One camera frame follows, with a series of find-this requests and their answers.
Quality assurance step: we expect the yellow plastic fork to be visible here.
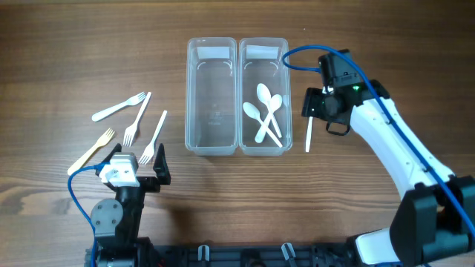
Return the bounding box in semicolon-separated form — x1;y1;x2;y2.
67;128;115;175

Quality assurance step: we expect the right blue cable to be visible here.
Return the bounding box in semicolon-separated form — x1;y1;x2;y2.
281;44;475;242

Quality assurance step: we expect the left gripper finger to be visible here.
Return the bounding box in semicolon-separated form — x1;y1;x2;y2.
153;143;171;185
96;143;122;171

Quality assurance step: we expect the thick white plastic fork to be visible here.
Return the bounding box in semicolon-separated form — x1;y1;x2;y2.
91;92;146;122

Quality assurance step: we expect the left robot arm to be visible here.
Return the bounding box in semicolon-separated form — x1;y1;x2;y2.
84;144;171;266

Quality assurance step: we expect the thick white plastic spoon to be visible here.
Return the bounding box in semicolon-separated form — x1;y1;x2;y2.
255;94;282;143

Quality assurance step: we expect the blue cable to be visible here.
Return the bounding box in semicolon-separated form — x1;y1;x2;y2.
281;44;475;242
67;162;109;267

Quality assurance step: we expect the left blue cable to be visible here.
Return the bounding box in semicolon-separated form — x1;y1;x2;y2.
67;162;109;267

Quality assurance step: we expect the right clear plastic container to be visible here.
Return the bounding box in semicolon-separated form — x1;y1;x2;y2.
237;37;292;156

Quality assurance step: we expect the left clear plastic container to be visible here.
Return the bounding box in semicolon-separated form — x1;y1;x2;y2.
185;37;238;156

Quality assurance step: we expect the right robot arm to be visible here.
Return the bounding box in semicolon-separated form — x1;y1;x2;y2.
301;80;474;266

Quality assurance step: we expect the clear plastic container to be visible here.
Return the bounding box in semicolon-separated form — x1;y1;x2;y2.
185;37;238;156
237;37;292;156

